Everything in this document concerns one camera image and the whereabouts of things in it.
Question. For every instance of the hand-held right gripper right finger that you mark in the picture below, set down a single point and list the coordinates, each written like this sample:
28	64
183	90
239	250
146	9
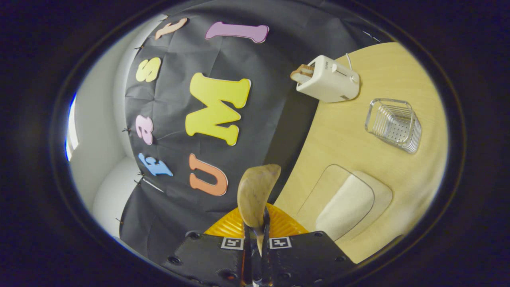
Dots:
267	267

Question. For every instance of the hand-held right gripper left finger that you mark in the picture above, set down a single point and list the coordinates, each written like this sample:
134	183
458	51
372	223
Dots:
247	265

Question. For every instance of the wooden spoon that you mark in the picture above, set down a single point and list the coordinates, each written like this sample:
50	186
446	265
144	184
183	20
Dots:
257	191

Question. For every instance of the clear plastic container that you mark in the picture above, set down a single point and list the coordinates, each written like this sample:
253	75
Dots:
314	191

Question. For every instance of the black backdrop cloth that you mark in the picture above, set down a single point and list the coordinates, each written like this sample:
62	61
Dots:
175	99

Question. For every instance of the white toaster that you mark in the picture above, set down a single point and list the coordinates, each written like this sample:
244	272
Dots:
330	81

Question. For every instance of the toasted bread slice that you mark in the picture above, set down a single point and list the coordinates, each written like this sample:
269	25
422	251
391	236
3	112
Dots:
301	72

